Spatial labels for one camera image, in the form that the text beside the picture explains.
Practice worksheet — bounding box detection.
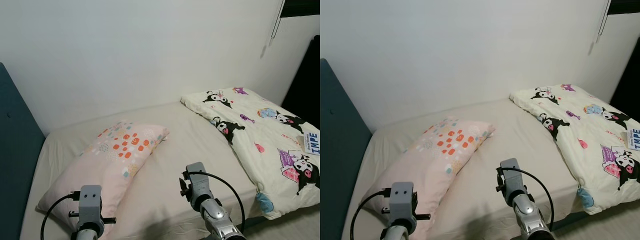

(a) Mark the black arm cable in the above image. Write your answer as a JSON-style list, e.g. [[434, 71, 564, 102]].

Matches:
[[40, 191, 83, 240], [181, 170, 246, 227], [350, 188, 393, 240], [496, 166, 555, 224]]

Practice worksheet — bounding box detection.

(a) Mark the pink pillow with orange spots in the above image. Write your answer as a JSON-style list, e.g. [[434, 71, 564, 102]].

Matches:
[[36, 121, 170, 231], [367, 117, 496, 240]]

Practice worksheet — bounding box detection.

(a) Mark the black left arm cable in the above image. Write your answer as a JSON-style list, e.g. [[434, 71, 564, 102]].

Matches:
[[40, 191, 83, 240], [350, 188, 393, 240]]

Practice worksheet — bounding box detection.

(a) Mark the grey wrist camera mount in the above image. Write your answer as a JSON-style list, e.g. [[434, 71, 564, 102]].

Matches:
[[390, 181, 416, 221], [186, 161, 214, 202], [79, 185, 103, 223], [500, 158, 527, 197]]

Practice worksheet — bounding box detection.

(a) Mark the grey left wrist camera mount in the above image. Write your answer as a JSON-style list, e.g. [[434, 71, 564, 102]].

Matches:
[[79, 185, 103, 223], [390, 181, 416, 221]]

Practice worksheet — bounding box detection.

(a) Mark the white booklet with blue print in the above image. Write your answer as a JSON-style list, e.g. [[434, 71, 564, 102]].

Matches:
[[625, 127, 640, 152], [299, 131, 321, 157]]

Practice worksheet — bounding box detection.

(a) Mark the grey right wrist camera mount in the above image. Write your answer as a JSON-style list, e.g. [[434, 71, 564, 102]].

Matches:
[[186, 161, 214, 202], [500, 158, 527, 197]]

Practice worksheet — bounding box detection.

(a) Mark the beige mattress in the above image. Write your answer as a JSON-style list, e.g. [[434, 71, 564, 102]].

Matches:
[[20, 100, 321, 240], [342, 97, 640, 240]]

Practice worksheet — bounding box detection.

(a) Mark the teal upholstered headboard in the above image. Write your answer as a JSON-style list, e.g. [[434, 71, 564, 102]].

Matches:
[[320, 58, 373, 240], [0, 62, 47, 240]]

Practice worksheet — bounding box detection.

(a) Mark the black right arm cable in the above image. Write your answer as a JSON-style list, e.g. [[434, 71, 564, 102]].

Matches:
[[181, 170, 246, 227], [496, 166, 555, 224]]

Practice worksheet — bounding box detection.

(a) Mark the cream cartoon print quilt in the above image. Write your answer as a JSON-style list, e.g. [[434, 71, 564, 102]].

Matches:
[[509, 84, 640, 216], [181, 87, 321, 221]]

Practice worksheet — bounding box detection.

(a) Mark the black wall picture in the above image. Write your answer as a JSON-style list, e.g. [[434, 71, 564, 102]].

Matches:
[[606, 0, 640, 15], [280, 0, 321, 18]]

